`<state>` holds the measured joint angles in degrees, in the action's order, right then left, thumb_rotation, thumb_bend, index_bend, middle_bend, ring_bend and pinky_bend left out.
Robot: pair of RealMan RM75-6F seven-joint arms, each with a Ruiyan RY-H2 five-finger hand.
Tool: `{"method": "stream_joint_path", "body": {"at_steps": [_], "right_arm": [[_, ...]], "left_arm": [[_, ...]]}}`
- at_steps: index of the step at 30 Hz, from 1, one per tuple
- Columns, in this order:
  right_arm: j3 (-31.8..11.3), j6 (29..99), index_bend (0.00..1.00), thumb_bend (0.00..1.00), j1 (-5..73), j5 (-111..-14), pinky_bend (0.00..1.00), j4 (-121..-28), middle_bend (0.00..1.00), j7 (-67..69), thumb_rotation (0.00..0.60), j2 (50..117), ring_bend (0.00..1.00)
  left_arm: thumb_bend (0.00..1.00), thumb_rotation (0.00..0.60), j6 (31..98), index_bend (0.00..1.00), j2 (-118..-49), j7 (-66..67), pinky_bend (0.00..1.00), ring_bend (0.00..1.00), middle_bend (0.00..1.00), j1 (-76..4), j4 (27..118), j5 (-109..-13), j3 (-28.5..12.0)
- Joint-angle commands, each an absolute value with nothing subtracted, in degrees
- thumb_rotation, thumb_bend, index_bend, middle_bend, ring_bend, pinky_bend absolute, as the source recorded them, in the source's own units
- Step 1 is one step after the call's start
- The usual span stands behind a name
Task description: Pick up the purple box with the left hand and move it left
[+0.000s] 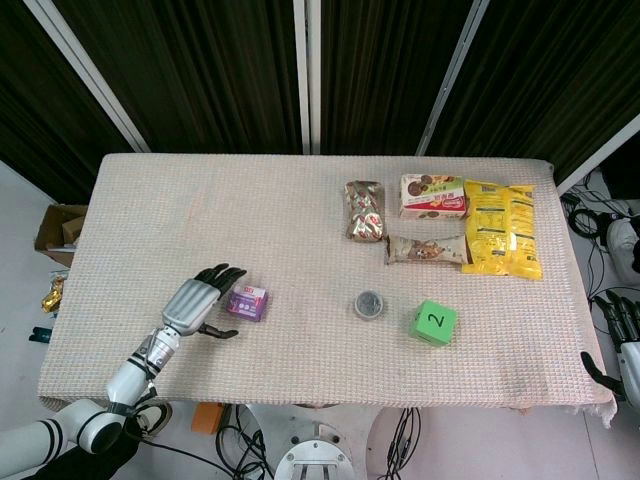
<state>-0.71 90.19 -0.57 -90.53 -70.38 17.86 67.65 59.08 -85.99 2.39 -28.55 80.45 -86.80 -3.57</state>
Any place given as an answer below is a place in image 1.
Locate beige waffle tablecloth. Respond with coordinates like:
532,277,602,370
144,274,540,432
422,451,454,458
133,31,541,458
37,152,619,429

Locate small purple box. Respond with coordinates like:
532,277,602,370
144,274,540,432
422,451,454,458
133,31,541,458
224,283,274,322

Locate gold foil snack pack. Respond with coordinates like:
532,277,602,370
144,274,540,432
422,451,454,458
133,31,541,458
344,179,389,245

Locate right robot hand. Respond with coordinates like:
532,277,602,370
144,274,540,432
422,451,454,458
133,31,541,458
580,290,640,401

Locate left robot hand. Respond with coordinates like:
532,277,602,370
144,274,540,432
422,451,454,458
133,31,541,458
161,262,248,342

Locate orange box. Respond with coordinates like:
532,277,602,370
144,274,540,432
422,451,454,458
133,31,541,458
191,402,224,435

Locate black cables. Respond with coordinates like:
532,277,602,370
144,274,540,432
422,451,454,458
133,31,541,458
134,402,281,480

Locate brown snack bar wrapper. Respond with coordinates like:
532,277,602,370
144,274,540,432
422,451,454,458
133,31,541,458
384,233,471,266

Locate green numbered foam cube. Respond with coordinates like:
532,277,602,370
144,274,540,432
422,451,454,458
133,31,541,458
408,298,459,347

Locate clear round container of pins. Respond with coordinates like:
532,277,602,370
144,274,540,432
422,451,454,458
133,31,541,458
353,289,386,320

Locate cookie box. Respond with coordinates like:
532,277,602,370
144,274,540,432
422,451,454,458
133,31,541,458
398,173,470,221

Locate cardboard box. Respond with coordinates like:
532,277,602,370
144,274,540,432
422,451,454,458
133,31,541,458
33,203,89,266

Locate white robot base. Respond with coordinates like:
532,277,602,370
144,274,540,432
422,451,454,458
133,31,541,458
273,403,381,480

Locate gold wrapper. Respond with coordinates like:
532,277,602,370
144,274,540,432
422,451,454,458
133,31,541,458
39,275,69,315

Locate yellow snack bag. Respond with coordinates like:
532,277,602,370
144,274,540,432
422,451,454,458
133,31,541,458
460,178,544,282

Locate black cable bundle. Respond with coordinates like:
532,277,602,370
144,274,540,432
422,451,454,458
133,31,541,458
559,169,640,311

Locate white folding screen frame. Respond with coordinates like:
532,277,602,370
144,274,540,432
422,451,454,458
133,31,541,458
22,0,640,196

